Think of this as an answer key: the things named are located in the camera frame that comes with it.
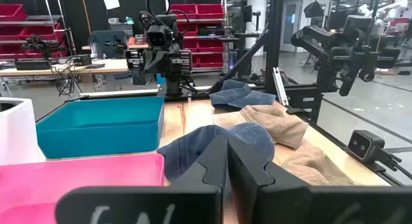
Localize pink plastic bin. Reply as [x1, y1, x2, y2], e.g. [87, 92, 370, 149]
[0, 153, 165, 224]

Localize black flat box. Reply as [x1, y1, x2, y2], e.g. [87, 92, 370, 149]
[14, 59, 53, 71]

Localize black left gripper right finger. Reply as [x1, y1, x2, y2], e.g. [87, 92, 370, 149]
[227, 136, 412, 224]

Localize white paper sheet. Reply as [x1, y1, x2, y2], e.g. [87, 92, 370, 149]
[102, 0, 121, 11]

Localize black camera cable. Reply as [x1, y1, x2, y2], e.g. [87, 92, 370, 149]
[375, 149, 412, 180]

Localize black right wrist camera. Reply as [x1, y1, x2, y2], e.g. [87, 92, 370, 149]
[145, 23, 175, 50]

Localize teal plastic bin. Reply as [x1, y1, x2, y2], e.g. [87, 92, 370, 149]
[35, 95, 165, 160]

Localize aluminium table edge rail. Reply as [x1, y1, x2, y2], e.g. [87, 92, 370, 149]
[64, 86, 162, 102]

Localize aluminium rail piece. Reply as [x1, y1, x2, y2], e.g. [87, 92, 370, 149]
[272, 66, 290, 107]

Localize blue office chair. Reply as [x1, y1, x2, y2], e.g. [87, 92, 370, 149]
[88, 30, 130, 60]

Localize black mounting block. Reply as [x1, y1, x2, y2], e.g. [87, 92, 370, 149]
[284, 83, 323, 124]

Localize red plastic storage bin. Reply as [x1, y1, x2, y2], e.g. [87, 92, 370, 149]
[19, 23, 62, 42]
[196, 3, 225, 20]
[197, 38, 225, 53]
[197, 53, 225, 68]
[170, 3, 198, 20]
[0, 3, 28, 23]

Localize blue denim hat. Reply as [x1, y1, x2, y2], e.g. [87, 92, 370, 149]
[156, 122, 276, 183]

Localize black table-level camera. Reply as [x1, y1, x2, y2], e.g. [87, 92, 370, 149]
[346, 129, 386, 164]

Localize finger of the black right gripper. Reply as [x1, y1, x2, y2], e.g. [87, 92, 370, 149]
[143, 50, 165, 74]
[165, 54, 183, 74]

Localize black diagonal frame brace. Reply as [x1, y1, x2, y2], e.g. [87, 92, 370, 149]
[209, 31, 270, 95]

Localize cream fabric hat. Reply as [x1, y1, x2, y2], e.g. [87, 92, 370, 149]
[211, 111, 247, 130]

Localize wooden workbench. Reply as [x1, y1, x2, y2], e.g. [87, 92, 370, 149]
[0, 58, 130, 78]

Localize grey door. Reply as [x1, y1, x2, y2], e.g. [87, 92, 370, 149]
[279, 0, 304, 53]

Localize white planter pot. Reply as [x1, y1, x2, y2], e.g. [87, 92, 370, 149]
[0, 97, 46, 166]

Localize tangle of black cables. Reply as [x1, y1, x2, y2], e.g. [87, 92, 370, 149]
[50, 60, 83, 97]

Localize black frame post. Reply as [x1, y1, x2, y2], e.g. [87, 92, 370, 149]
[263, 0, 286, 96]

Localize dark blue fabric hat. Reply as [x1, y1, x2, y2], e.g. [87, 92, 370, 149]
[209, 79, 277, 111]

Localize metal wire shelf rack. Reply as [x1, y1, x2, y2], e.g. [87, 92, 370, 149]
[165, 0, 229, 74]
[0, 0, 77, 59]

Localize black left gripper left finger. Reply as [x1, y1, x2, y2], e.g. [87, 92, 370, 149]
[54, 135, 229, 224]

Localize beige terry hat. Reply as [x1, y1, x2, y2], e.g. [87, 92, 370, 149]
[279, 139, 357, 187]
[238, 104, 309, 150]

